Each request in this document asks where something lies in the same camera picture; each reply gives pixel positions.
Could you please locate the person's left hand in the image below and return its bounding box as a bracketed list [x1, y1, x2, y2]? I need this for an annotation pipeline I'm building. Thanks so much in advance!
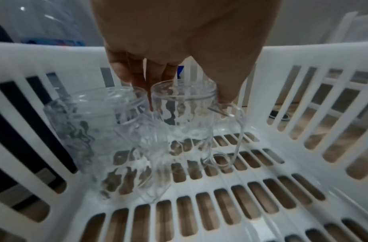
[91, 0, 283, 112]

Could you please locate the white furniture frame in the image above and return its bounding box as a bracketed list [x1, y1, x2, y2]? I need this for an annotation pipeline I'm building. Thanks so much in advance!
[331, 11, 368, 46]

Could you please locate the small black round object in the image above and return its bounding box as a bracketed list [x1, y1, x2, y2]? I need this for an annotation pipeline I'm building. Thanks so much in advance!
[269, 110, 291, 122]

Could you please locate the white slotted plastic basket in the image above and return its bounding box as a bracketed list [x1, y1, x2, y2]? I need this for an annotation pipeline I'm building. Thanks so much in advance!
[0, 42, 368, 242]

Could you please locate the large clear water bottle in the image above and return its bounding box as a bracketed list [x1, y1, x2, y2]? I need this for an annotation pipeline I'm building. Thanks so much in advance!
[4, 0, 86, 47]

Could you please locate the clear glass mug with handle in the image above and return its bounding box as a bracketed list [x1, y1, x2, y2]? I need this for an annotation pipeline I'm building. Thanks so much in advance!
[43, 86, 173, 204]
[150, 79, 247, 176]

